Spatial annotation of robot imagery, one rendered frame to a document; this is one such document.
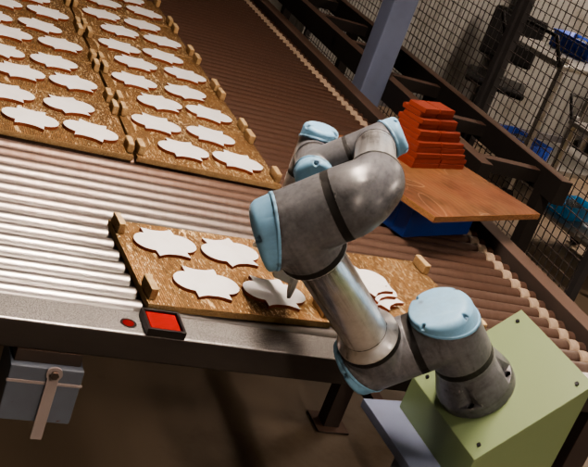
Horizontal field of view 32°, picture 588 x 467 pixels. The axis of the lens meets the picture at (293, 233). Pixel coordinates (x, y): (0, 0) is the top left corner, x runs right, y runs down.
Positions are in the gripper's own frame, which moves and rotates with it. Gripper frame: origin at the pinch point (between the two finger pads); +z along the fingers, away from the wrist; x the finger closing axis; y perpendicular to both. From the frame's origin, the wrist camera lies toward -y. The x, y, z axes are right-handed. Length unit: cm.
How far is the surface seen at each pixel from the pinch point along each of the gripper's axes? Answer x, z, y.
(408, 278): -16.3, 5.0, -44.0
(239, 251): -16.8, 2.8, 2.3
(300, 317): 8.3, 3.6, -3.1
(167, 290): 3.1, 2.8, 25.2
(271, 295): 1.7, 2.7, 1.3
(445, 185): -58, -4, -75
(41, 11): -180, 3, 20
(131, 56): -150, 4, -5
